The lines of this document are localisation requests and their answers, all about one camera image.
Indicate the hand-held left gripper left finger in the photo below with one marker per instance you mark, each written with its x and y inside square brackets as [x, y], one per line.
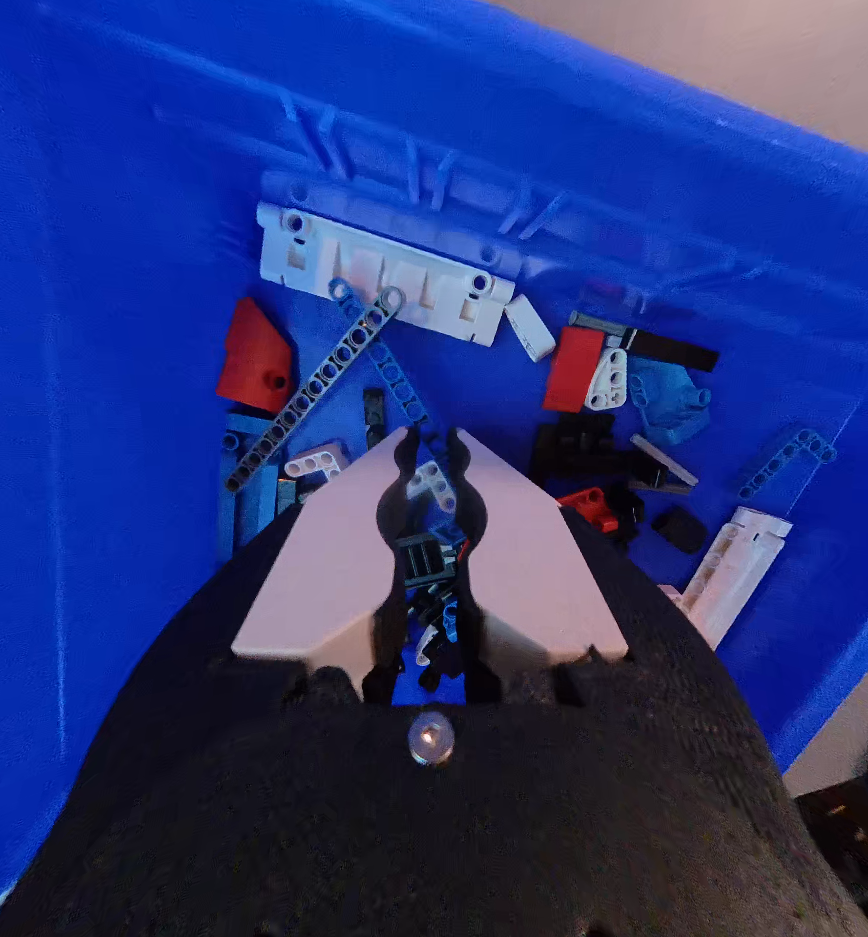
[317, 578]

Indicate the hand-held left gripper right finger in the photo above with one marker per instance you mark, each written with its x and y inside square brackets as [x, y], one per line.
[544, 578]

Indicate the long blue lego beam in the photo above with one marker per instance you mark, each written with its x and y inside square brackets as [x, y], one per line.
[394, 373]

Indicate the blue storage bin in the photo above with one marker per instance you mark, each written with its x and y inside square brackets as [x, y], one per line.
[112, 293]

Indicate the red lego arch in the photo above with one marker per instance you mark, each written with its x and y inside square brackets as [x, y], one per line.
[588, 506]

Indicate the white angled lego beam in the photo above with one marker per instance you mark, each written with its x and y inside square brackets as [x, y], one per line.
[317, 462]

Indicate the blue lego panel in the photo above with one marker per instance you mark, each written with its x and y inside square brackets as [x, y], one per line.
[247, 483]

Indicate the black curved lego slope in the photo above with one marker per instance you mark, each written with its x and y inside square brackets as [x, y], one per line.
[679, 528]

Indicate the small white holed lego beam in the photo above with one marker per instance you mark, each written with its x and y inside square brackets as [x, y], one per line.
[434, 483]

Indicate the light grey lego axle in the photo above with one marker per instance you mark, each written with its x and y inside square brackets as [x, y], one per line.
[665, 460]

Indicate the short dark grey lego beam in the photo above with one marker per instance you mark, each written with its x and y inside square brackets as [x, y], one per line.
[374, 417]

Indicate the long grey lego beam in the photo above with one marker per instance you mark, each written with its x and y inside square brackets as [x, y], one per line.
[309, 388]

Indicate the long white lego panel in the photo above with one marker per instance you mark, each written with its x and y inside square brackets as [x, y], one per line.
[734, 571]

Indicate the white triangular lego beam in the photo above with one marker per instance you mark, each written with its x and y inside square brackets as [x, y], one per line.
[608, 380]

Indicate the red flat lego panel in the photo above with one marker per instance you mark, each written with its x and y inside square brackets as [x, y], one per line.
[569, 370]

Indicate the light blue lego wheel arch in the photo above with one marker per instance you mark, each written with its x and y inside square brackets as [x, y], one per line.
[668, 402]

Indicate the red angled lego panel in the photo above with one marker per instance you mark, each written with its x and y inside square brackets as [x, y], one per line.
[254, 359]

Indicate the small white lego slope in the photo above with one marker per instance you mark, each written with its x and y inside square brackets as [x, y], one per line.
[529, 328]

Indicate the long black lego beam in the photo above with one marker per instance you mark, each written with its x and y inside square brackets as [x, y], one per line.
[675, 351]

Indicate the blue angled lego beam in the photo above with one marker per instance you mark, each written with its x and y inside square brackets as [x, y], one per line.
[800, 446]

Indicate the large white lego panel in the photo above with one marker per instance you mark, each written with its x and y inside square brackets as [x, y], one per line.
[405, 282]

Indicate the heap of small dark parts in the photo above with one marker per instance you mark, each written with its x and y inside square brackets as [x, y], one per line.
[427, 564]

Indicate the black lego frame block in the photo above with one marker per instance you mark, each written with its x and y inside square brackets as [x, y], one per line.
[580, 450]

